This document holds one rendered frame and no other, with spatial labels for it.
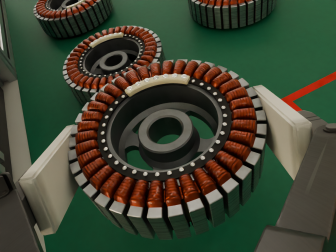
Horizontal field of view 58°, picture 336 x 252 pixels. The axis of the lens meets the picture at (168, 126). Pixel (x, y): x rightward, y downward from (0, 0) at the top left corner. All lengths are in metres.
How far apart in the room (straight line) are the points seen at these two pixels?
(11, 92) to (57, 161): 0.28
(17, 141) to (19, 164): 0.03
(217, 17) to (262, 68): 0.09
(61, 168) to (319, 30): 0.32
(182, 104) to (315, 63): 0.18
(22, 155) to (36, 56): 0.17
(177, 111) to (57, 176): 0.08
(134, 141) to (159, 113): 0.02
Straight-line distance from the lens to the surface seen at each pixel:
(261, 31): 0.39
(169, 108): 0.20
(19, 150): 0.35
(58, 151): 0.17
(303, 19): 0.41
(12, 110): 0.41
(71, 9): 0.46
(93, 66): 0.37
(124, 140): 0.19
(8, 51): 0.50
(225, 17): 0.38
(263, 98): 0.17
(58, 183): 0.16
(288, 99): 0.31
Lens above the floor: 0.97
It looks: 49 degrees down
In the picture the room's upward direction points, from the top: 17 degrees counter-clockwise
